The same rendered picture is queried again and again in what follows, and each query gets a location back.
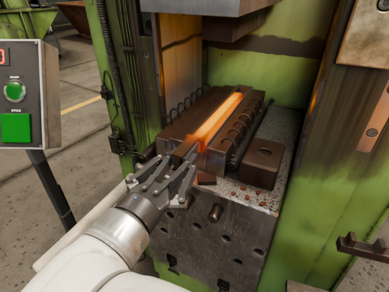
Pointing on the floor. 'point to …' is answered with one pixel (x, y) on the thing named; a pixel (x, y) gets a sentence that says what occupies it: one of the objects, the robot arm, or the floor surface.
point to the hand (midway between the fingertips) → (186, 152)
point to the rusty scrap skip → (76, 17)
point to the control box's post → (51, 186)
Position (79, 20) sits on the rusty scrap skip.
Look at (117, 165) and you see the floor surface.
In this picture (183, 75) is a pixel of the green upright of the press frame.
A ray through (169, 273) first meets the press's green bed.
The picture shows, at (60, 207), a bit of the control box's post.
